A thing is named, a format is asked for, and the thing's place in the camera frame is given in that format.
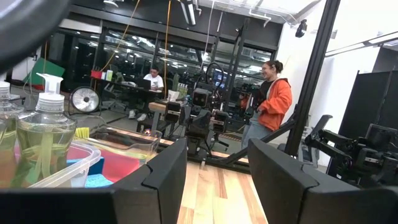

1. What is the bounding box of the black rig upright post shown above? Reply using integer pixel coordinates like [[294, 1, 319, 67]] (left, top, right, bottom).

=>
[[284, 0, 342, 156]]

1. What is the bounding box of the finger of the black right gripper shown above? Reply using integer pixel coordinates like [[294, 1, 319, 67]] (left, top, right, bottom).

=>
[[304, 114, 356, 147], [307, 143, 351, 169]]

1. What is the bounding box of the yellow dish soap bottle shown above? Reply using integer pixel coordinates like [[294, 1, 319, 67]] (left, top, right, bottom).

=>
[[16, 72, 78, 189], [0, 80, 18, 189]]

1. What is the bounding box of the clear bin with handles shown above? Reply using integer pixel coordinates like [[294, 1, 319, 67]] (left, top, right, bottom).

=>
[[73, 115, 163, 163]]

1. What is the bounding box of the black laptop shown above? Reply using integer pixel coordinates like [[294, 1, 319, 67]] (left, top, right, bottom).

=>
[[136, 78, 152, 90]]

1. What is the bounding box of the black ceiling camera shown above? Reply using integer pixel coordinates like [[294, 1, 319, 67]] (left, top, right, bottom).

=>
[[295, 19, 308, 39]]

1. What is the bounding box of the red plastic tray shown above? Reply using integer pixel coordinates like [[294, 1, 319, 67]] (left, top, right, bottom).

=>
[[67, 145, 147, 184]]

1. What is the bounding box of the light blue sponge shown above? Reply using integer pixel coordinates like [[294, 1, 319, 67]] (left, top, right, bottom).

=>
[[83, 172, 115, 189]]

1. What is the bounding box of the black aluminium table frame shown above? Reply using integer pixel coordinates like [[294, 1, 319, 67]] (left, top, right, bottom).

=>
[[186, 119, 296, 174]]

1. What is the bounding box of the tall clear plastic bin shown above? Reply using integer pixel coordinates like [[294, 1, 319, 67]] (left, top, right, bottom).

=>
[[0, 140, 102, 189]]

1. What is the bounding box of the black partition panel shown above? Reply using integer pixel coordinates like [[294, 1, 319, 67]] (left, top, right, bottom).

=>
[[337, 70, 398, 141]]

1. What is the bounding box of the dark blue sponge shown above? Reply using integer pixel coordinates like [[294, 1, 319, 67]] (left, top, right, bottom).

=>
[[66, 156, 106, 176]]

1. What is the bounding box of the green board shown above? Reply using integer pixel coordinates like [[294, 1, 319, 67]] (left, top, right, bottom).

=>
[[30, 57, 66, 86]]

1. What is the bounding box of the black robot workstation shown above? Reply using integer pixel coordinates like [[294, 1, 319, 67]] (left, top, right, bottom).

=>
[[164, 61, 233, 162]]

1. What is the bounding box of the round floor fan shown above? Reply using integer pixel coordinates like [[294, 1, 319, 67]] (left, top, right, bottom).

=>
[[69, 85, 101, 114]]

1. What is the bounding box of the yellow-green dish brush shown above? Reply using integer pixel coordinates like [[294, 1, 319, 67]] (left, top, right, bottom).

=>
[[73, 126, 91, 139]]

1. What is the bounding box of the orange hanging cable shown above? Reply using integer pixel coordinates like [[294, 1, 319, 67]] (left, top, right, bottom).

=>
[[164, 0, 172, 100]]

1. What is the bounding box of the person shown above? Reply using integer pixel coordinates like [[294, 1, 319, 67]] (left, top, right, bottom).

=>
[[241, 59, 294, 151], [128, 66, 165, 123]]

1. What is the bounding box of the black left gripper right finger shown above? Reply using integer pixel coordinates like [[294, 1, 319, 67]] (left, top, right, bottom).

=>
[[247, 138, 398, 224]]

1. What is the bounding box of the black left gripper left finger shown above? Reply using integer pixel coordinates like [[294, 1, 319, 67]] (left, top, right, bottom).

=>
[[0, 138, 188, 224]]

